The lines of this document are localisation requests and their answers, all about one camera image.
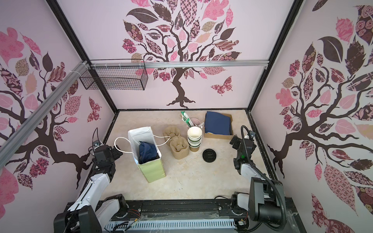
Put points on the green wrapped stirrers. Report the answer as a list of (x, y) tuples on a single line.
[(185, 118)]

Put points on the white slotted cable duct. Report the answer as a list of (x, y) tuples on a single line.
[(182, 224)]

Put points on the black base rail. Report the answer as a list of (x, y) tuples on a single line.
[(224, 207)]

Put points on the white paper takeout bag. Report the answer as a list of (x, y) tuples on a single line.
[(153, 170)]

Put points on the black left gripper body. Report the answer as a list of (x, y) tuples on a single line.
[(116, 154)]

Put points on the aluminium rail back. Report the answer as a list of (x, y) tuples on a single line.
[(189, 64)]

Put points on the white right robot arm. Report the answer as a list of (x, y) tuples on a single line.
[(256, 186)]

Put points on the black wire basket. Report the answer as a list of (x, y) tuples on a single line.
[(115, 74)]

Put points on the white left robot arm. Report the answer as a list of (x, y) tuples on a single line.
[(93, 189)]

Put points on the pink bucket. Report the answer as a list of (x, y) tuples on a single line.
[(195, 121)]

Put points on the aluminium rail left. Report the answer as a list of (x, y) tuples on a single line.
[(10, 147)]

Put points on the black cup lid stack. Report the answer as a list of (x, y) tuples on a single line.
[(209, 155)]

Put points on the blue napkin stack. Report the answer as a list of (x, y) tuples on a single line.
[(217, 124)]

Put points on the stacked paper cups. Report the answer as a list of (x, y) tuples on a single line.
[(194, 138)]

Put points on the aluminium rail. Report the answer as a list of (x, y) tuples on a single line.
[(10, 147), (189, 64)]

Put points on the single blue napkin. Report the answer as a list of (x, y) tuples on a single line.
[(147, 152)]

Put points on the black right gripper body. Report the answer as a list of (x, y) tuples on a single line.
[(236, 142)]

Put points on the brown cardboard napkin box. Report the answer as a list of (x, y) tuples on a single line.
[(221, 136)]

